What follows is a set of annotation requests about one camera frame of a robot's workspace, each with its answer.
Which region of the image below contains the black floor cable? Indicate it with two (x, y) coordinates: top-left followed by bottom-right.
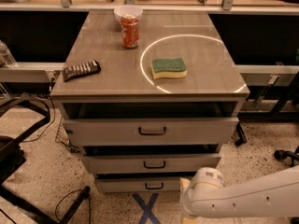
(54, 189), (92, 224)

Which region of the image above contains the black chair caster base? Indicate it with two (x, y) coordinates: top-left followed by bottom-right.
(274, 146), (299, 167)

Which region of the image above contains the green yellow sponge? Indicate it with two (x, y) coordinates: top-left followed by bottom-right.
(151, 58), (187, 79)

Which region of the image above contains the grey wooden drawer cabinet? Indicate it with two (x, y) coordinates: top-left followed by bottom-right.
(51, 10), (249, 180)

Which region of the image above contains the grey drawer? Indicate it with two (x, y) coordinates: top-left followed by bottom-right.
(82, 154), (221, 175)
(64, 118), (238, 147)
(94, 176), (181, 193)

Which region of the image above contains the clear plastic water bottle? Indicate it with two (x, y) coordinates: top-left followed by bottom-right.
(0, 40), (17, 67)

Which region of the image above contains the grey window ledge rail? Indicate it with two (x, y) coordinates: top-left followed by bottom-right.
(0, 63), (64, 83)

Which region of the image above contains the orange soda can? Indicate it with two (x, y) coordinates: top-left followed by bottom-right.
(121, 14), (139, 49)

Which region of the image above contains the white bowl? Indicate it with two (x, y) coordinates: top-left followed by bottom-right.
(114, 5), (143, 23)

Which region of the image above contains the dark chocolate bar packet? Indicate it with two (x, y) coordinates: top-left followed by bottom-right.
(63, 60), (101, 82)

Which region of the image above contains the black office chair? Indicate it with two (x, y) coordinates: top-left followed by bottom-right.
(0, 93), (90, 224)

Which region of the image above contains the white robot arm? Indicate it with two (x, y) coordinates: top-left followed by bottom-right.
(179, 166), (299, 218)

